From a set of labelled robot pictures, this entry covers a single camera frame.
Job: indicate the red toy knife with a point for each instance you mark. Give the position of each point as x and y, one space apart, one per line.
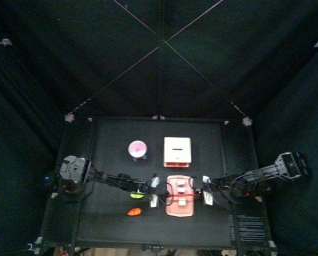
189 194

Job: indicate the white printed table label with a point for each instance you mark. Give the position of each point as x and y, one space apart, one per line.
250 228

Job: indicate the yellow-green toy food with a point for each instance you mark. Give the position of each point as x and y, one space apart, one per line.
137 196

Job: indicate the pink round toy bowl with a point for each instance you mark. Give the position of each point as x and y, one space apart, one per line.
138 148

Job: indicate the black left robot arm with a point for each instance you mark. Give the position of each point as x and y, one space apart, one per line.
105 177

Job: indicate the orange toy food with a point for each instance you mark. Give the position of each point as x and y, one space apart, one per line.
134 211

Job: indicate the white toy box pink base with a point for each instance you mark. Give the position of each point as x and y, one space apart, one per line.
177 149

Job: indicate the pink toy cutting board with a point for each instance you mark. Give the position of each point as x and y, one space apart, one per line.
181 210

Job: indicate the grey frame middle bracket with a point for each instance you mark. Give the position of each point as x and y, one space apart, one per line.
158 117

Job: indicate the white sushi roll piece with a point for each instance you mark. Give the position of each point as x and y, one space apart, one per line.
182 202
181 182
182 190

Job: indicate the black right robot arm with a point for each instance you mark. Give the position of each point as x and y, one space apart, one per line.
266 171

